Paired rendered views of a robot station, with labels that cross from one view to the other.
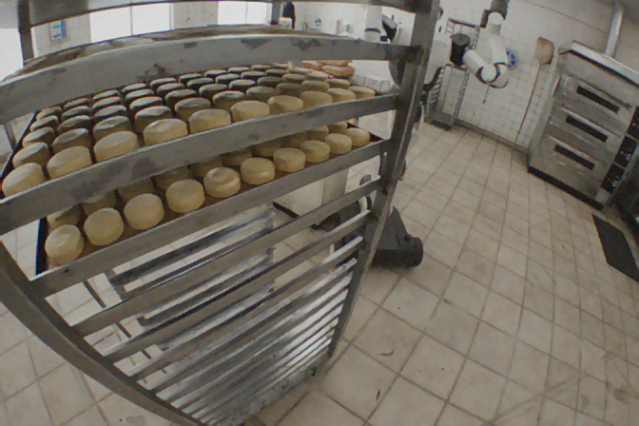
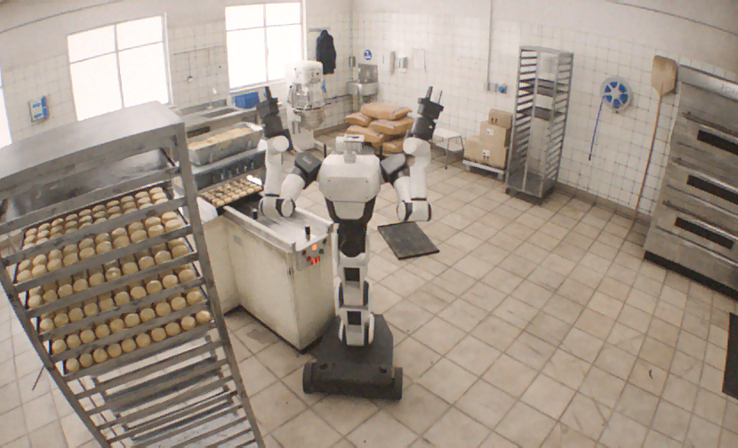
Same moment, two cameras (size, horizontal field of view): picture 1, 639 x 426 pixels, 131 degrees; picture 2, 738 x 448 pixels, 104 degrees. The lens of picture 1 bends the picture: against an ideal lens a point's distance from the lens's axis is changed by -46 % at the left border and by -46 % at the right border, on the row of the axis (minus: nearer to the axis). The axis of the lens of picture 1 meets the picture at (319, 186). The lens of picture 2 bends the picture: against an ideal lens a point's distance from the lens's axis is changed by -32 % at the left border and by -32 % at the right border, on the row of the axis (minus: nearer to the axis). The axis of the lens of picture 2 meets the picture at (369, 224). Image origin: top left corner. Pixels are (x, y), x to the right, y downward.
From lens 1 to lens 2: 113 cm
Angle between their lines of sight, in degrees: 10
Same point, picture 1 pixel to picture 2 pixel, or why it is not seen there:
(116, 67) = (81, 324)
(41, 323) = (65, 389)
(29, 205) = (64, 356)
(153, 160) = (97, 344)
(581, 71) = (701, 108)
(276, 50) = (125, 308)
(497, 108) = (611, 164)
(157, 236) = (102, 365)
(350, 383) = not seen: outside the picture
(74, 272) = (76, 374)
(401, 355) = not seen: outside the picture
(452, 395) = not seen: outside the picture
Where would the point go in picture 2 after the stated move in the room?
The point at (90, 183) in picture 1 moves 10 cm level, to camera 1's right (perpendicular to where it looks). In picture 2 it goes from (80, 350) to (101, 358)
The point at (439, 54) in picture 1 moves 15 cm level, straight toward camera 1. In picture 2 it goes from (362, 190) to (342, 203)
